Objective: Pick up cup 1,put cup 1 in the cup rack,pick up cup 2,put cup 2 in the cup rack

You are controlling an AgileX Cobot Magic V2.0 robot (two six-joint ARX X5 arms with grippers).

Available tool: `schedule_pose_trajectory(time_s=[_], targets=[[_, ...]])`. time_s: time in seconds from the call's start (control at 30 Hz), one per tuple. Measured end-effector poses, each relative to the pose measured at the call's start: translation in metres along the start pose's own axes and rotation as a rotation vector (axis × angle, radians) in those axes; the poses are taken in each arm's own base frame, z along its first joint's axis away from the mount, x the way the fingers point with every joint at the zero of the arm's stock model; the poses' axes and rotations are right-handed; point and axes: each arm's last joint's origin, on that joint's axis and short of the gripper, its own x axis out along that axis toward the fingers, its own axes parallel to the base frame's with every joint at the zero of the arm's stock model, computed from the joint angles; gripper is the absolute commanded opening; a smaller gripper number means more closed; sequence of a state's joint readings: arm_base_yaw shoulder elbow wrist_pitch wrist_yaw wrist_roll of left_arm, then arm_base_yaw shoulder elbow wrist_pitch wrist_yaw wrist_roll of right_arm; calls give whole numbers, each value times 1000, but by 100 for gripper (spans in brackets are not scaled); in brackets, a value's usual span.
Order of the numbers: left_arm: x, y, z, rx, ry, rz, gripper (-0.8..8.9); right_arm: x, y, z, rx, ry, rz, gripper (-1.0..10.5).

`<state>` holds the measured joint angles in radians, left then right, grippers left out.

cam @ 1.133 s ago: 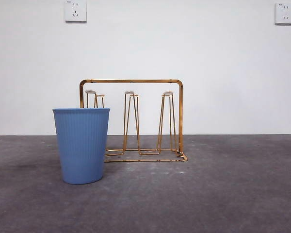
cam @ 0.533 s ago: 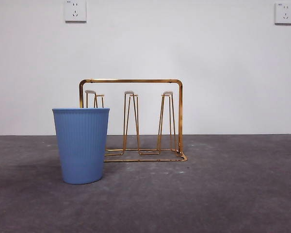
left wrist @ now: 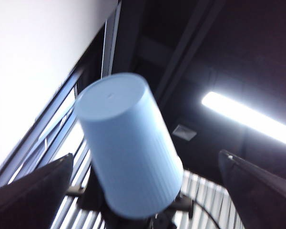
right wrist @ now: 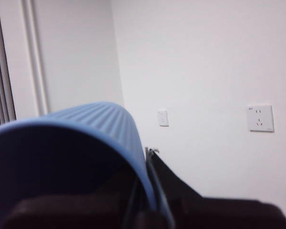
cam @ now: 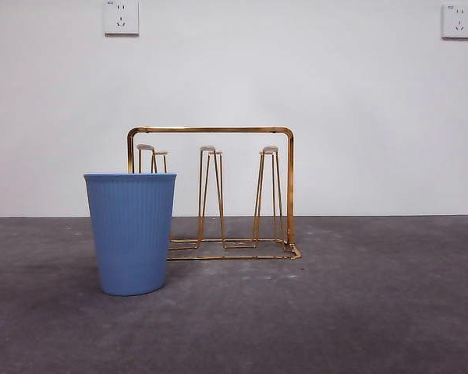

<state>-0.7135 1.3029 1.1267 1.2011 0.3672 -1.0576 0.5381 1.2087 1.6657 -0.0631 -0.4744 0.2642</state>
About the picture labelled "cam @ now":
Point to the blue ribbed plastic cup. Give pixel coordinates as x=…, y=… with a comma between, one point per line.
x=130, y=233

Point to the white wall socket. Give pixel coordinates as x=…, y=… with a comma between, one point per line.
x=121, y=18
x=458, y=21

